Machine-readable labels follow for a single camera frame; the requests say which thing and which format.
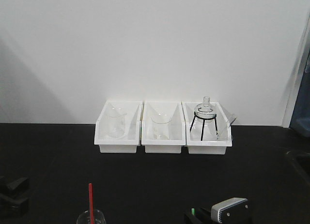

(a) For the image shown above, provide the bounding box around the left white storage bin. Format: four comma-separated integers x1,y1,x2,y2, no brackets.
94,100,143,153

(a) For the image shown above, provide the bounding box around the glass beaker in left bin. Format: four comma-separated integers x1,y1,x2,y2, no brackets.
106,107,127,138

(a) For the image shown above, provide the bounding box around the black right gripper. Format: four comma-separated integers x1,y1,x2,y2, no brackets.
184,208,253,224

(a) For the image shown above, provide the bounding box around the red plastic spoon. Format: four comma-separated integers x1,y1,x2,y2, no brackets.
88,183,95,224

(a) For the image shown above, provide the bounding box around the glass beaker in middle bin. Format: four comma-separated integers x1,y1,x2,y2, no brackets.
151,113,171,140

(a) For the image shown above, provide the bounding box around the blue cabinet edge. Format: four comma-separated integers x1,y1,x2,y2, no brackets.
289,28,310,138

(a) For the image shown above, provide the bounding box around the right white storage bin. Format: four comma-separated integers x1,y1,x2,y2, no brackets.
182,102,233,155

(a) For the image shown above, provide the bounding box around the round glass flask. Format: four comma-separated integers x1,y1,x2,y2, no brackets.
194,96,216,119

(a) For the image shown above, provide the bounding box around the middle white storage bin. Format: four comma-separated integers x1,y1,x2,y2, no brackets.
141,101,186,154

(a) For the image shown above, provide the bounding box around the small glass funnel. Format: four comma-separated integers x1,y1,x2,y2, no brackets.
212,113,237,141

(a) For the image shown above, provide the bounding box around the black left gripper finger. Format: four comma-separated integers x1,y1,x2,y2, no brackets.
0,194,29,217
0,176,30,194

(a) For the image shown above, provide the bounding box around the glass beaker with spout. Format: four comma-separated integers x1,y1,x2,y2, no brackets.
76,209,107,224

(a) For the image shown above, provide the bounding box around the black wire tripod stand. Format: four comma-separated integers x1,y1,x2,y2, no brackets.
190,108,218,141

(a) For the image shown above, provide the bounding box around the white storage bin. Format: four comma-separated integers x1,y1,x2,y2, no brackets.
182,102,233,155
141,101,186,154
94,100,143,153

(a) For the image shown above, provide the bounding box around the glass beaker in bin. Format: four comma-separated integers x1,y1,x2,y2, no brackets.
106,107,127,138
151,113,171,140

